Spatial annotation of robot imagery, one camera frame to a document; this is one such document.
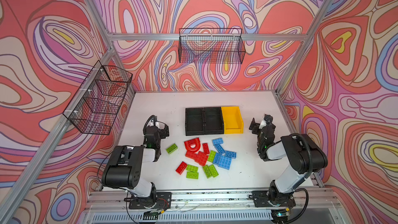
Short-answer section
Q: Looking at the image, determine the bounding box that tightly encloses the black bin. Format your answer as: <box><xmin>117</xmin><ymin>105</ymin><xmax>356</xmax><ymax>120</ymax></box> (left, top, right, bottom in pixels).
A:
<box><xmin>185</xmin><ymin>108</ymin><xmax>205</xmax><ymax>136</ymax></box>
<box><xmin>204</xmin><ymin>107</ymin><xmax>224</xmax><ymax>135</ymax></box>

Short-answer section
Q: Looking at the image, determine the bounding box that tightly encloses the green lego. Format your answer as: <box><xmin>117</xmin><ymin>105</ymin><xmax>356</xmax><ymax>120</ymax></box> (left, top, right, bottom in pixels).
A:
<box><xmin>207</xmin><ymin>150</ymin><xmax>217</xmax><ymax>163</ymax></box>
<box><xmin>186</xmin><ymin>164</ymin><xmax>199</xmax><ymax>173</ymax></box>
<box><xmin>209</xmin><ymin>165</ymin><xmax>219</xmax><ymax>177</ymax></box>
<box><xmin>186</xmin><ymin>171</ymin><xmax>199</xmax><ymax>179</ymax></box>
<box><xmin>166</xmin><ymin>144</ymin><xmax>178</xmax><ymax>155</ymax></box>
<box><xmin>202</xmin><ymin>166</ymin><xmax>212</xmax><ymax>178</ymax></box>

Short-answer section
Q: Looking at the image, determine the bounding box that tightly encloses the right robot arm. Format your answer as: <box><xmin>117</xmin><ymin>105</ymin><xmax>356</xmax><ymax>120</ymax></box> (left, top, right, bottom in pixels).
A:
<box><xmin>249</xmin><ymin>114</ymin><xmax>328</xmax><ymax>207</ymax></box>

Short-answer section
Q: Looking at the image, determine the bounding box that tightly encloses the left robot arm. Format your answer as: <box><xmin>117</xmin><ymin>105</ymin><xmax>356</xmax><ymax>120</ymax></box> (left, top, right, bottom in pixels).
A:
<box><xmin>101</xmin><ymin>123</ymin><xmax>170</xmax><ymax>209</ymax></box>

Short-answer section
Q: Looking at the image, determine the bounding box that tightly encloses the yellow bin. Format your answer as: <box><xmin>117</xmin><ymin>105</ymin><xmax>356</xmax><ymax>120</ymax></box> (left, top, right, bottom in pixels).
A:
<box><xmin>221</xmin><ymin>106</ymin><xmax>244</xmax><ymax>134</ymax></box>

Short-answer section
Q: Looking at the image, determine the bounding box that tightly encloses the red arch lego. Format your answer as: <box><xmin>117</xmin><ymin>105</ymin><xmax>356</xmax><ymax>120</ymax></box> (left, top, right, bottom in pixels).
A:
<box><xmin>184</xmin><ymin>138</ymin><xmax>201</xmax><ymax>153</ymax></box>

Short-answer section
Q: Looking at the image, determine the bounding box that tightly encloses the red lego lower left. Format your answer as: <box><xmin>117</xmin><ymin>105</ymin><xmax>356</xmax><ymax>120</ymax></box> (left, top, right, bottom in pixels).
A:
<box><xmin>176</xmin><ymin>162</ymin><xmax>188</xmax><ymax>175</ymax></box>

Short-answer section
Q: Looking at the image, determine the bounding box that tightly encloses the blue lego top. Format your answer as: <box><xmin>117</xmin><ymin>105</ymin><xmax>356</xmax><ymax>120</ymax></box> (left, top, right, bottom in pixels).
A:
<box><xmin>212</xmin><ymin>138</ymin><xmax>223</xmax><ymax>145</ymax></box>

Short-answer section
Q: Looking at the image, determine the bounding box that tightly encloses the blue lego large bottom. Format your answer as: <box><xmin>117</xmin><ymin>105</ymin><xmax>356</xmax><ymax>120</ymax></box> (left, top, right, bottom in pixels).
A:
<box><xmin>213</xmin><ymin>153</ymin><xmax>232</xmax><ymax>170</ymax></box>

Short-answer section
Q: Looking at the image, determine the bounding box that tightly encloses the red lego plate cluster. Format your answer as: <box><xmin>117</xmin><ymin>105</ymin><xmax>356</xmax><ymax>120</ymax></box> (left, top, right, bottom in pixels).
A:
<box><xmin>185</xmin><ymin>151</ymin><xmax>208</xmax><ymax>167</ymax></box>

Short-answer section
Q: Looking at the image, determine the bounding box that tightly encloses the red lego upright slim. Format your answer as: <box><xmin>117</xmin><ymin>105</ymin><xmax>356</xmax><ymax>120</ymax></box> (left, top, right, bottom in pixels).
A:
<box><xmin>202</xmin><ymin>143</ymin><xmax>210</xmax><ymax>155</ymax></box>

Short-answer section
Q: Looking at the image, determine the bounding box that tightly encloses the wire basket left wall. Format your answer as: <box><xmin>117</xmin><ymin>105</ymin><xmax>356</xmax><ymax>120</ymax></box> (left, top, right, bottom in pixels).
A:
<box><xmin>63</xmin><ymin>61</ymin><xmax>132</xmax><ymax>135</ymax></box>

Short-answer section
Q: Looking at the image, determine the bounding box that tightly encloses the wire basket wall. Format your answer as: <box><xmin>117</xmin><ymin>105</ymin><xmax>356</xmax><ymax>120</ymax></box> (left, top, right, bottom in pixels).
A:
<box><xmin>178</xmin><ymin>28</ymin><xmax>246</xmax><ymax>64</ymax></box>
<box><xmin>63</xmin><ymin>61</ymin><xmax>132</xmax><ymax>135</ymax></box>

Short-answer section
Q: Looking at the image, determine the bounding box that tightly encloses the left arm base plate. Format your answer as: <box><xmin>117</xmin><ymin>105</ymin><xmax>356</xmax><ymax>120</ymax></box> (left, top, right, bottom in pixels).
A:
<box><xmin>124</xmin><ymin>192</ymin><xmax>172</xmax><ymax>211</ymax></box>

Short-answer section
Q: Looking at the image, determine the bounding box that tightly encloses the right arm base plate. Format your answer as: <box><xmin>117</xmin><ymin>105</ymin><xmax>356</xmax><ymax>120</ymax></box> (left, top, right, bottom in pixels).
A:
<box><xmin>248</xmin><ymin>190</ymin><xmax>296</xmax><ymax>208</ymax></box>

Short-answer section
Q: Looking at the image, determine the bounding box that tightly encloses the wire basket back wall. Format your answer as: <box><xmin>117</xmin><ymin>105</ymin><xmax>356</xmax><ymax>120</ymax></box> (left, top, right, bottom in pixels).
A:
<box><xmin>178</xmin><ymin>28</ymin><xmax>246</xmax><ymax>64</ymax></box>

